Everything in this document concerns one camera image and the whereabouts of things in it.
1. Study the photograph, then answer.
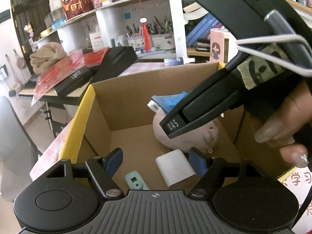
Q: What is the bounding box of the large black case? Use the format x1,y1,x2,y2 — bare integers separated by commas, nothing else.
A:
91,46,138,77

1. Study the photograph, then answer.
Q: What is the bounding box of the white pen cup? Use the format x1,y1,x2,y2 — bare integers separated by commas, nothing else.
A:
151,32,175,50
127,35,148,51

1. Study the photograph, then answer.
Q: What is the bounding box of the row of colourful books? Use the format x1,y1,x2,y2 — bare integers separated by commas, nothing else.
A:
185,13,222,47

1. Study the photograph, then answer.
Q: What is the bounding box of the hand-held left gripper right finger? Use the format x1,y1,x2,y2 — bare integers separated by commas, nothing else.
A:
189,147,276,199

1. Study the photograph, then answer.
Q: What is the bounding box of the pink plush pig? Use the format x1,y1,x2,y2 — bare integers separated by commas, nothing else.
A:
152,110,218,154

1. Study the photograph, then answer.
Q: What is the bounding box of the pink cartoon canister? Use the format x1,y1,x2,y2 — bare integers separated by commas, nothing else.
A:
210,28,237,64

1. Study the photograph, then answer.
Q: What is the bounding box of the grey wire loop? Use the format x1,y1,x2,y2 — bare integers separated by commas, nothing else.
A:
236,35,312,76

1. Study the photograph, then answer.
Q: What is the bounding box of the red plastic packet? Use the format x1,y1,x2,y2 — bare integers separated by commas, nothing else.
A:
31,47,109,105

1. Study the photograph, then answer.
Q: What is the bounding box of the yellow cardboard box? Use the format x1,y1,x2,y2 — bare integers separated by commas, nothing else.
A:
59,62,298,191

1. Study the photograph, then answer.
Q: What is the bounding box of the red tassel ornament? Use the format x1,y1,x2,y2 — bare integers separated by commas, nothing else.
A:
140,17,150,51

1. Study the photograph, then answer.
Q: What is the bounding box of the white box red label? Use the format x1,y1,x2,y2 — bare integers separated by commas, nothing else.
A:
89,32,104,50

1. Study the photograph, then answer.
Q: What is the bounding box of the white charger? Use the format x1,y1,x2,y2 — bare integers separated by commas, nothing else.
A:
155,149,197,188

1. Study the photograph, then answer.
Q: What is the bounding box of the small blue white bottle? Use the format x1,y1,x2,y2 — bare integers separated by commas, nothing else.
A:
164,57,196,67

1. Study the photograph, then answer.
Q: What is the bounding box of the electronic keyboard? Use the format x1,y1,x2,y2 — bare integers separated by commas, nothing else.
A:
18,78,83,106

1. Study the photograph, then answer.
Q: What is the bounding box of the grey chair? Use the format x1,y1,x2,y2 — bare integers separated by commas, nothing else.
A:
0,96,43,203

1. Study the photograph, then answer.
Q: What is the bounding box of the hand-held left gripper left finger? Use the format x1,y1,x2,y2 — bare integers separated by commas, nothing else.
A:
36,148,123,199

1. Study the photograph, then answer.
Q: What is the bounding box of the person's right hand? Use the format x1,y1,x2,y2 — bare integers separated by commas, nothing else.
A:
255,80,312,168

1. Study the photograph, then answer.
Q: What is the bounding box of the red wealth god figure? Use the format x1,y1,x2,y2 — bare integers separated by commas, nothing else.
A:
58,0,92,21

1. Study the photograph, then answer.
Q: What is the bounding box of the hanging pink bag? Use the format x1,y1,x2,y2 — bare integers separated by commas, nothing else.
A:
13,49,26,69

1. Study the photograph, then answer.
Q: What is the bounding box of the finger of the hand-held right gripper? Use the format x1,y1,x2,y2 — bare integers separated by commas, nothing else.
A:
160,66,242,139
182,90,244,127

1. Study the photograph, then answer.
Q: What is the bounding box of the mint green tape dispenser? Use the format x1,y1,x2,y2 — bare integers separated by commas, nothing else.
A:
125,171,150,191

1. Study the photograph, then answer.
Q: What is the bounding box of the white shelf unit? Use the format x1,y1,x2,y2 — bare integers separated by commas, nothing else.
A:
36,0,188,56

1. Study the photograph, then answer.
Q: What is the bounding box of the beige cloth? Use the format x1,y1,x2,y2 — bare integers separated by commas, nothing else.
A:
30,42,67,75

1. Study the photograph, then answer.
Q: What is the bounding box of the thick cream book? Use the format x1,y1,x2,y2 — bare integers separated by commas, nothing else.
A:
183,4,207,21

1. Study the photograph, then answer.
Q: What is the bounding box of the dark door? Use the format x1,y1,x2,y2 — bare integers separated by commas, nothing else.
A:
10,0,51,61

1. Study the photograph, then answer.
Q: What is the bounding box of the blue tissue pack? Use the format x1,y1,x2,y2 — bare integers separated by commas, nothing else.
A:
51,19,66,30

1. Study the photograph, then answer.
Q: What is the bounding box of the small pink doll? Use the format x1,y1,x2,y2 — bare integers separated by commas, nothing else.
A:
24,23,35,38

